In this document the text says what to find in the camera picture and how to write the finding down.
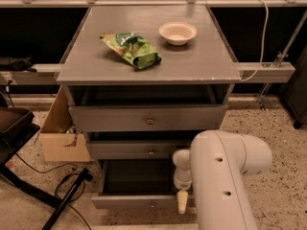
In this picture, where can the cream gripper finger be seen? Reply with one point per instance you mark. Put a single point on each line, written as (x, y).
(182, 199)

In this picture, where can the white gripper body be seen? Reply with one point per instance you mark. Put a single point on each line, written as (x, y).
(182, 182)

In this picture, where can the grey bottom drawer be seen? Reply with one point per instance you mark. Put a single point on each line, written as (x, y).
(136, 183)

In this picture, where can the grey drawer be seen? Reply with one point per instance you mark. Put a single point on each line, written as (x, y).
(135, 149)
(148, 117)
(136, 183)

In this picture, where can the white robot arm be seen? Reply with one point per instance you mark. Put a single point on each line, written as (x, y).
(213, 167)

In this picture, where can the grey middle drawer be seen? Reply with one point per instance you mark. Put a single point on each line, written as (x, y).
(135, 149)

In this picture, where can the grey top drawer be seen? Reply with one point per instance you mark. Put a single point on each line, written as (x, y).
(148, 117)

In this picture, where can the grey drawer cabinet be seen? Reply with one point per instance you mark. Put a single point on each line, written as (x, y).
(142, 81)

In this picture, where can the cardboard box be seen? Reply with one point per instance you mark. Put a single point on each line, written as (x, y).
(59, 138)

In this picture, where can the green snack bag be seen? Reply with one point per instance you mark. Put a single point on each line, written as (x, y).
(133, 48)

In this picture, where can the black cabinet at right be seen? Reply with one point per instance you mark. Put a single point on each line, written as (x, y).
(294, 92)

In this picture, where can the white paper bowl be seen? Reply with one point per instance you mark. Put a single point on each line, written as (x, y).
(177, 33)

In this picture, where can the black chair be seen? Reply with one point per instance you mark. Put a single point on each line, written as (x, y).
(16, 129)

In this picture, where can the metal frame railing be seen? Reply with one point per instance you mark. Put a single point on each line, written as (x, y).
(62, 37)

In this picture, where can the black bag on rail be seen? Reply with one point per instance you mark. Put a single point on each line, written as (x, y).
(16, 64)

